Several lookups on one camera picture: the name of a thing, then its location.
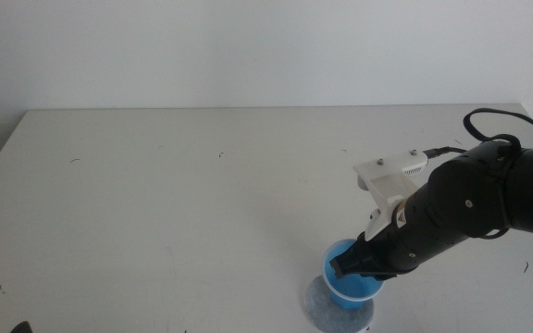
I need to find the blue plastic cup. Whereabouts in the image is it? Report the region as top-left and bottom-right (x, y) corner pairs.
(321, 238), (386, 311)

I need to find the grey round felt cup mat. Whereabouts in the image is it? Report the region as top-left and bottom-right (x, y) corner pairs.
(303, 275), (375, 333)

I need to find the white wrist camera with mount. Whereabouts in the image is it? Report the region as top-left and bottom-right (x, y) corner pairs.
(353, 148), (429, 242)

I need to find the black camera cable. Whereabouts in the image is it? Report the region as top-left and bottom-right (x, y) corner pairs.
(422, 107), (533, 161)

